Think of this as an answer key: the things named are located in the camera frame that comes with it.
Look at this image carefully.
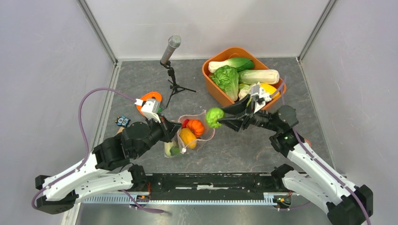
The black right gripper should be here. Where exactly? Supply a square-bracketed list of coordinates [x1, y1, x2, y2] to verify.
[217, 94, 280, 132]

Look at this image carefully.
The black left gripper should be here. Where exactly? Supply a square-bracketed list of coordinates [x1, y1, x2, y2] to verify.
[135, 112, 183, 158]

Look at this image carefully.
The red toy apple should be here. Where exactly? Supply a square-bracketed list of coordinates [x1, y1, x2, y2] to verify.
[182, 119, 190, 128]

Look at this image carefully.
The green bumpy custard apple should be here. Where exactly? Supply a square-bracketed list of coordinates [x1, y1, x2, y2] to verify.
[205, 107, 225, 128]

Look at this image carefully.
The yellow orange toy fruit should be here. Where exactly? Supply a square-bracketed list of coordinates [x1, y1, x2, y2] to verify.
[179, 128, 197, 149]

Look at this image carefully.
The clear zip top bag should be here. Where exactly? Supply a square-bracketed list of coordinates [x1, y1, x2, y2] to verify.
[164, 110, 215, 158]

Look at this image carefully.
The small orange toy pumpkin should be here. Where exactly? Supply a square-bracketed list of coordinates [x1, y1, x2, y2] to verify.
[186, 120, 205, 137]

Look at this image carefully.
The yellow toy lemon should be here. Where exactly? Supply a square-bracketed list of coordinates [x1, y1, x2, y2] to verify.
[260, 83, 280, 99]

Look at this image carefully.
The white daikon radish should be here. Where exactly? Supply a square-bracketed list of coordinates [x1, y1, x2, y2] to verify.
[164, 141, 182, 158]

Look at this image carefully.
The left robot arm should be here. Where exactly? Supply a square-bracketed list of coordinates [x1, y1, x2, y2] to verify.
[31, 116, 182, 215]

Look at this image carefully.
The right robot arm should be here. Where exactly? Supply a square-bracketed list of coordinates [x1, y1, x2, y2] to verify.
[217, 95, 373, 225]

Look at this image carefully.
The white toy cauliflower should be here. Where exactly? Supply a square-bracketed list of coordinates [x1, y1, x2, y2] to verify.
[238, 82, 260, 100]

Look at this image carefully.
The green lettuce leaf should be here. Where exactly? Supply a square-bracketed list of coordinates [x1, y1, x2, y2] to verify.
[210, 65, 239, 102]

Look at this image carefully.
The blue owl wooden block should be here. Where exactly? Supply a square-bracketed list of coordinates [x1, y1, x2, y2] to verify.
[115, 116, 131, 134]

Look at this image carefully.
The white napa cabbage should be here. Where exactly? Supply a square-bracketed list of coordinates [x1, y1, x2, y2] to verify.
[238, 69, 280, 84]

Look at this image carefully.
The orange plastic basket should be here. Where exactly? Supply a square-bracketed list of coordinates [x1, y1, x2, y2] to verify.
[202, 47, 268, 106]

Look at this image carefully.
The black microphone tripod stand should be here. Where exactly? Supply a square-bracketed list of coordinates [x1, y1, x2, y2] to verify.
[160, 61, 197, 109]

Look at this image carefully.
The orange toy slice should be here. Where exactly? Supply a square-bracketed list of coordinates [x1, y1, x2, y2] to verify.
[305, 139, 312, 147]

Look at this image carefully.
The silver microphone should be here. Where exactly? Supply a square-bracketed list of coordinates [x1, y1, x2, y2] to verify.
[160, 34, 182, 65]

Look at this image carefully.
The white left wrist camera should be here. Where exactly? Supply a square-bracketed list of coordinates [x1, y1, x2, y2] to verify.
[135, 98, 161, 123]

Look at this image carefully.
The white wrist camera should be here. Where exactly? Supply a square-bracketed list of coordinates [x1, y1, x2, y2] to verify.
[135, 98, 161, 123]
[250, 85, 272, 113]

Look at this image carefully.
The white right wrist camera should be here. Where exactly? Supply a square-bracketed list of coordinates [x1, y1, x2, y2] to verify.
[250, 85, 272, 113]

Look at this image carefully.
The orange toy block ring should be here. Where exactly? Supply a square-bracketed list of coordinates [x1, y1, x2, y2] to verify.
[136, 91, 163, 116]

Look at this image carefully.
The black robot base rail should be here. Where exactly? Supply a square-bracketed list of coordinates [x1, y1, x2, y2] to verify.
[118, 172, 302, 202]

